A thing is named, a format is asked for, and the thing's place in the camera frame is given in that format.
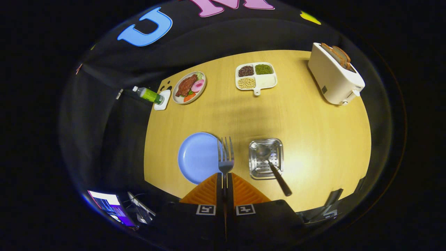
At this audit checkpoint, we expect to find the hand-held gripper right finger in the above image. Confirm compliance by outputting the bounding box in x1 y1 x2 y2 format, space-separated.
225 173 307 251

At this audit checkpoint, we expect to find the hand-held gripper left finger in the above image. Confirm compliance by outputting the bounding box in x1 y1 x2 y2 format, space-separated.
157 173 225 251

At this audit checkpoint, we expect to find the computer keyboard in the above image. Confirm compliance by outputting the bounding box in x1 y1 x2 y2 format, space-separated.
127 192 156 224

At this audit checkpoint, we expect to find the wooden handle metal spoon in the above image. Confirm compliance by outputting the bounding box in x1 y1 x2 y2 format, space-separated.
255 144 293 197

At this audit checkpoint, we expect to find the blue plate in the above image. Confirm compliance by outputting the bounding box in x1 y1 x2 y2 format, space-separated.
178 132 223 185

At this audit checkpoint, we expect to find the white square coaster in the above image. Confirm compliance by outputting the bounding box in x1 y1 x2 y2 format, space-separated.
154 90 171 111

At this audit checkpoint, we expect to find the green label plastic bottle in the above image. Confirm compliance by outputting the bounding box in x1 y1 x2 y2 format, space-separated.
132 86 164 105

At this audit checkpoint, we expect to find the computer monitor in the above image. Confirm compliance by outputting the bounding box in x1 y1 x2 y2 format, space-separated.
87 190 136 227

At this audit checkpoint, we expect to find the plate of toy food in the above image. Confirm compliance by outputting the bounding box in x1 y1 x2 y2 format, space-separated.
172 71 207 105

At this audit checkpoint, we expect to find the white divided bean tray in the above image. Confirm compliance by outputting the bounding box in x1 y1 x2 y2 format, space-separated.
235 62 278 96

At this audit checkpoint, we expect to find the white toaster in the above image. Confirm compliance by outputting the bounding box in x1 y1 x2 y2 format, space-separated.
308 43 366 106

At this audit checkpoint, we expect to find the metal cutlery drainer basket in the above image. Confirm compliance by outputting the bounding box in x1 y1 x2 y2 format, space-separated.
248 138 284 180

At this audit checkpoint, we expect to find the wooden handle metal fork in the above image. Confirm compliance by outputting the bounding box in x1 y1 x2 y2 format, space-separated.
217 136 235 190

